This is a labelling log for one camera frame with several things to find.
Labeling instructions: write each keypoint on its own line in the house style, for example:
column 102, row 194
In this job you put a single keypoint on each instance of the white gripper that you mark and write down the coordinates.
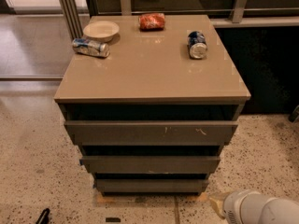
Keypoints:
column 239, row 205

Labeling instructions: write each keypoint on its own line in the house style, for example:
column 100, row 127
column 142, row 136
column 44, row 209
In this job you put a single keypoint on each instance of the grey drawer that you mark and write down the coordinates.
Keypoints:
column 150, row 133
column 150, row 164
column 151, row 185

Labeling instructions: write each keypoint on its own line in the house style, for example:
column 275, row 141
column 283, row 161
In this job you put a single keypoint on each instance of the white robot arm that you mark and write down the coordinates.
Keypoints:
column 275, row 210

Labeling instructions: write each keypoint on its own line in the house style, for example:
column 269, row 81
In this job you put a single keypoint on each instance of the grey bottom drawer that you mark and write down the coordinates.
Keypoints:
column 151, row 185

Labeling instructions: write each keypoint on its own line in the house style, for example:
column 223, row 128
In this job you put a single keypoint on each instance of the grey drawer cabinet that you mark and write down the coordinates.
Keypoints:
column 150, row 76

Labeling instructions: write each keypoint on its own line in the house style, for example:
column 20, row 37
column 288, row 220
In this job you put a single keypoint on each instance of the grey top drawer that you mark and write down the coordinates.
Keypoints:
column 150, row 133

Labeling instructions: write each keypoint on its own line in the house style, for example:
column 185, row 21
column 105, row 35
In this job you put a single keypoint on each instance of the dark wheel at right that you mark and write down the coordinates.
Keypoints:
column 294, row 115

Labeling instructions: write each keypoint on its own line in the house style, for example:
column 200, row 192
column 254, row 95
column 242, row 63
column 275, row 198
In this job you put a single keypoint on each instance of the blue upright-lying soda can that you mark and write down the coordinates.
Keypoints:
column 197, row 45

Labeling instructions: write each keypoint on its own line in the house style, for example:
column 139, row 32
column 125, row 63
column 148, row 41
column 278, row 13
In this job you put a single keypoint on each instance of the black object on floor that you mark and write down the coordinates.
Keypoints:
column 44, row 217

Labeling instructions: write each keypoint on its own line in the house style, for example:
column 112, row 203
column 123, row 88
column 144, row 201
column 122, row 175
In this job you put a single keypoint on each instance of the white bowl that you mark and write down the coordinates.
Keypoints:
column 101, row 30

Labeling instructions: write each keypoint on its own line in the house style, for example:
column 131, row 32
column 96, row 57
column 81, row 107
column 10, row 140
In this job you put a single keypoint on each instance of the silver blue soda can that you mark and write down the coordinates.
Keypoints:
column 90, row 47

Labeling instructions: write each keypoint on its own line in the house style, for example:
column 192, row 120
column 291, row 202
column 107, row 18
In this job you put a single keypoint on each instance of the metal railing frame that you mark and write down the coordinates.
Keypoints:
column 234, row 11

